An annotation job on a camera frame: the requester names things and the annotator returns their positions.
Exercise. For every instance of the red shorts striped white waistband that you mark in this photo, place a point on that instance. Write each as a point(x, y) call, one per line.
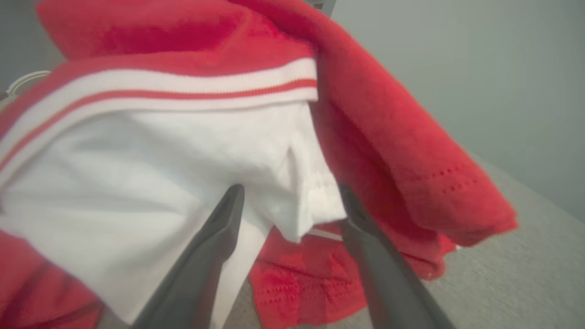
point(365, 114)

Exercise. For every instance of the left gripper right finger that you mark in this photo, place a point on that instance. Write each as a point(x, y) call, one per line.
point(388, 283)

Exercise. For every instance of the white curved plastic object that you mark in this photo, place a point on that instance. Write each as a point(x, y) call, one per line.
point(20, 84)

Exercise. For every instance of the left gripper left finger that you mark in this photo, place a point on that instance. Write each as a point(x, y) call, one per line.
point(201, 274)

